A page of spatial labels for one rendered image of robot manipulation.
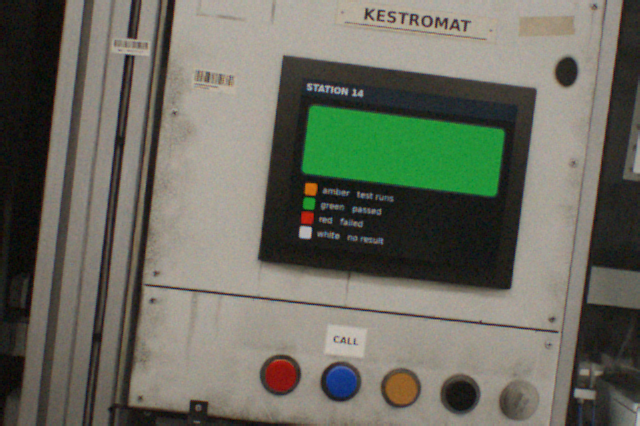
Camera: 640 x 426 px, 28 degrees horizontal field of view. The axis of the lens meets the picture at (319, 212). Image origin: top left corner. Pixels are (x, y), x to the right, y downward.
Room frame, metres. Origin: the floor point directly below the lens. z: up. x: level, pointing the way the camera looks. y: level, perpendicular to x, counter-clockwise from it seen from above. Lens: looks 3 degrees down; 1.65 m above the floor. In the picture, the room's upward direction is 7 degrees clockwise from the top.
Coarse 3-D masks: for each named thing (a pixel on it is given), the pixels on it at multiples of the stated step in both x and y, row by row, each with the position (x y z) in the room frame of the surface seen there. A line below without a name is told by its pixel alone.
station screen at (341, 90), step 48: (336, 96) 1.25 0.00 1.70; (384, 96) 1.26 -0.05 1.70; (432, 96) 1.26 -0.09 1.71; (288, 192) 1.25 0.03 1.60; (336, 192) 1.25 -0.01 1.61; (384, 192) 1.26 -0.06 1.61; (432, 192) 1.26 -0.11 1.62; (288, 240) 1.25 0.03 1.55; (336, 240) 1.25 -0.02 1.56; (384, 240) 1.26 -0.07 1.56; (432, 240) 1.26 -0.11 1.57; (480, 240) 1.26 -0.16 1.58
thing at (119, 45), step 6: (114, 42) 1.27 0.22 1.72; (120, 42) 1.27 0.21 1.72; (126, 42) 1.27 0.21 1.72; (132, 42) 1.27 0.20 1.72; (138, 42) 1.27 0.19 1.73; (144, 42) 1.27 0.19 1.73; (150, 42) 1.27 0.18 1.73; (114, 48) 1.27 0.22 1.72; (120, 48) 1.27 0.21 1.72; (126, 48) 1.27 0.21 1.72; (132, 48) 1.27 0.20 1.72; (138, 48) 1.27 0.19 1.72; (144, 48) 1.27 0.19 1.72; (150, 48) 1.27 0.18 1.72; (132, 54) 1.27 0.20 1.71; (138, 54) 1.27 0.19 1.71; (144, 54) 1.27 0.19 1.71
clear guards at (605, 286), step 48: (624, 0) 1.31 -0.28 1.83; (624, 48) 1.31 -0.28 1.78; (624, 96) 1.31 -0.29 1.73; (624, 144) 1.31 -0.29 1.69; (624, 192) 1.31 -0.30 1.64; (624, 240) 1.31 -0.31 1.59; (624, 288) 1.31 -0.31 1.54; (624, 336) 1.31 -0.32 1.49; (576, 384) 1.31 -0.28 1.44; (624, 384) 1.31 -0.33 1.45
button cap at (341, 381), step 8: (336, 368) 1.27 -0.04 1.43; (344, 368) 1.27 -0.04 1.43; (328, 376) 1.27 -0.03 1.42; (336, 376) 1.27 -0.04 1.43; (344, 376) 1.27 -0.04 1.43; (352, 376) 1.27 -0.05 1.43; (328, 384) 1.27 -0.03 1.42; (336, 384) 1.27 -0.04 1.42; (344, 384) 1.27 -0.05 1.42; (352, 384) 1.27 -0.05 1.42; (336, 392) 1.27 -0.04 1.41; (344, 392) 1.27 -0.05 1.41; (352, 392) 1.27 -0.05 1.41
